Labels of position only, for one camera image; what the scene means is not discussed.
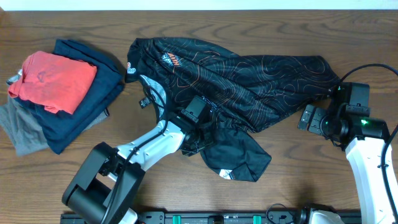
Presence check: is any navy folded garment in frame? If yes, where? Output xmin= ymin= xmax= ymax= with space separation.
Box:
xmin=14 ymin=38 xmax=125 ymax=156

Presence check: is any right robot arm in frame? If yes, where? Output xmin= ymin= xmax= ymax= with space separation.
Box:
xmin=298 ymin=82 xmax=397 ymax=223

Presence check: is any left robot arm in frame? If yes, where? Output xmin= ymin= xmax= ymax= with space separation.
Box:
xmin=62 ymin=96 xmax=211 ymax=223

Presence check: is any orange folded shirt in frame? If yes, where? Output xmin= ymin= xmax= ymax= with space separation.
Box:
xmin=8 ymin=51 xmax=97 ymax=114

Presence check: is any grey folded garment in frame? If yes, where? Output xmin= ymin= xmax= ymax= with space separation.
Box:
xmin=1 ymin=96 xmax=109 ymax=156

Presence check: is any black orange patterned jersey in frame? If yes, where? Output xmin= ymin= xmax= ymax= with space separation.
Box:
xmin=125 ymin=37 xmax=340 ymax=182

